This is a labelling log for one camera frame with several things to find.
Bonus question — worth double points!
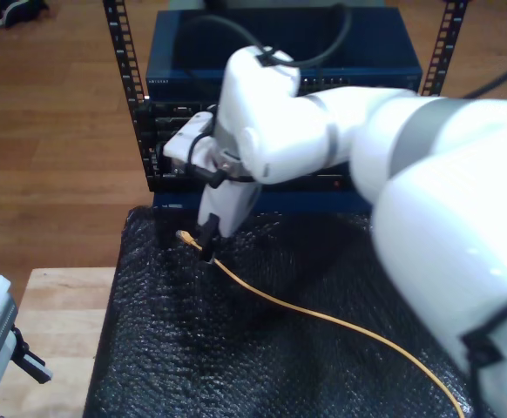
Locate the blue network switch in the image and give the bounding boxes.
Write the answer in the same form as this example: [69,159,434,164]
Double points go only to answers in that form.
[145,9,424,100]

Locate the black perforated rack post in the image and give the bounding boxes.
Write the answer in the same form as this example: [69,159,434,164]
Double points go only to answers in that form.
[102,0,161,193]
[418,0,471,99]

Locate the black bubble wrap mat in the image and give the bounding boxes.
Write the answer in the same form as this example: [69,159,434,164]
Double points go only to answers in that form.
[83,206,477,418]

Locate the black rack server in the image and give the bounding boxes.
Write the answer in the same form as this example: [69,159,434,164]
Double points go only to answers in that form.
[133,100,220,147]

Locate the long black camera cable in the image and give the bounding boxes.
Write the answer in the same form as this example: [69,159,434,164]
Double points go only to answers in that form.
[172,2,353,71]

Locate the yellow network cable clear plug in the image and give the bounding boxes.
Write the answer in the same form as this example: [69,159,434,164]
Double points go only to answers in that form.
[174,229,467,418]

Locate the short black elbow-plug cable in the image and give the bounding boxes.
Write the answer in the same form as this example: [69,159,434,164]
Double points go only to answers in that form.
[186,130,229,189]

